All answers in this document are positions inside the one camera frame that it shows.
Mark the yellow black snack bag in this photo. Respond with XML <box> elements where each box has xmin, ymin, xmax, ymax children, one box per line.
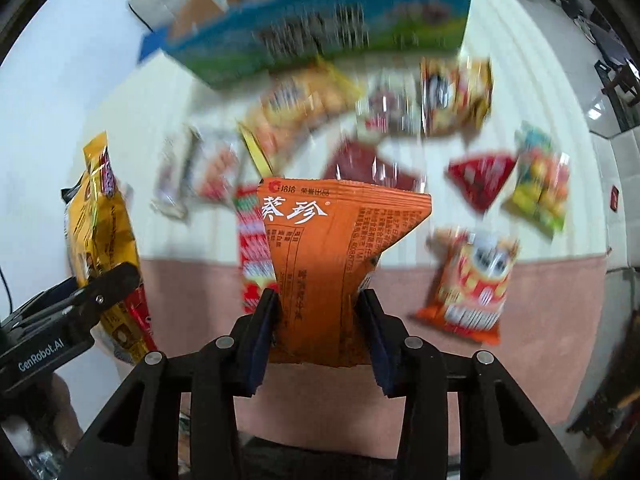
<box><xmin>61</xmin><ymin>132</ymin><xmax>157</xmax><ymax>364</ymax></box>

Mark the white beige Franzzi packet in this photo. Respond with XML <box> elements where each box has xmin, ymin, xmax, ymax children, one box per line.
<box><xmin>151</xmin><ymin>129</ymin><xmax>193</xmax><ymax>220</ymax></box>

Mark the red panda snack bag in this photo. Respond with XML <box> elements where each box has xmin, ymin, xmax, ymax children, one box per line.
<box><xmin>416</xmin><ymin>228</ymin><xmax>520</xmax><ymax>346</ymax></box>

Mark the red rectangular snack packet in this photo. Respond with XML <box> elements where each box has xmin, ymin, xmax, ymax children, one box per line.
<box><xmin>233</xmin><ymin>185</ymin><xmax>278</xmax><ymax>313</ymax></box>

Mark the orange snack bag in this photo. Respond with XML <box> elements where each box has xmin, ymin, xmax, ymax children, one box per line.
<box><xmin>257</xmin><ymin>177</ymin><xmax>432</xmax><ymax>367</ymax></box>

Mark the dark red jelly packet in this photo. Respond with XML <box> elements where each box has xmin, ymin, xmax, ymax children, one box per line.
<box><xmin>322</xmin><ymin>139</ymin><xmax>426</xmax><ymax>193</ymax></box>

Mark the white cookie packet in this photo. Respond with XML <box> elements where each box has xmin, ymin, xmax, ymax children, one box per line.
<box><xmin>186</xmin><ymin>128</ymin><xmax>243</xmax><ymax>204</ymax></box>

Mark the colourful candy balls bag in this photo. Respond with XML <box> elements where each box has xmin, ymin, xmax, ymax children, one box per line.
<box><xmin>503</xmin><ymin>122</ymin><xmax>570</xmax><ymax>238</ymax></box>

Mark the red triangular snack packet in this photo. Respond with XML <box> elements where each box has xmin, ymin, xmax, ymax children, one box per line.
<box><xmin>446</xmin><ymin>153</ymin><xmax>516</xmax><ymax>214</ymax></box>

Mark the small red packet on chair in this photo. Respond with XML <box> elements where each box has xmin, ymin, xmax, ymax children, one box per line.
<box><xmin>610</xmin><ymin>185</ymin><xmax>620</xmax><ymax>212</ymax></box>

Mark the blue cushion pad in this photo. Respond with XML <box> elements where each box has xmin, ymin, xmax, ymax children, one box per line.
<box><xmin>137</xmin><ymin>26</ymin><xmax>169</xmax><ymax>65</ymax></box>

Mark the white quilted chair right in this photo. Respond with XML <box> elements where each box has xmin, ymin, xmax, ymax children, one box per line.
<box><xmin>592</xmin><ymin>127</ymin><xmax>640</xmax><ymax>272</ymax></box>

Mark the yellow biscuit bag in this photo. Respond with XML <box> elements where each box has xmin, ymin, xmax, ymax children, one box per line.
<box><xmin>238</xmin><ymin>58</ymin><xmax>364</xmax><ymax>178</ymax></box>

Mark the cardboard milk box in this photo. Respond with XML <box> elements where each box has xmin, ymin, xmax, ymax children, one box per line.
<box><xmin>162</xmin><ymin>0</ymin><xmax>474</xmax><ymax>89</ymax></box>

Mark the yellow panda snack bag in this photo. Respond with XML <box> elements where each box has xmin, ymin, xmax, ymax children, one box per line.
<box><xmin>420</xmin><ymin>58</ymin><xmax>494</xmax><ymax>136</ymax></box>

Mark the small white cow packet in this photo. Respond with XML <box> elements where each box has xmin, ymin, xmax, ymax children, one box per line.
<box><xmin>355</xmin><ymin>70</ymin><xmax>422</xmax><ymax>144</ymax></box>

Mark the dark wooden chair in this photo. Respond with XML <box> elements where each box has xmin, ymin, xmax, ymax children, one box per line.
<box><xmin>593</xmin><ymin>60</ymin><xmax>639</xmax><ymax>131</ymax></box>

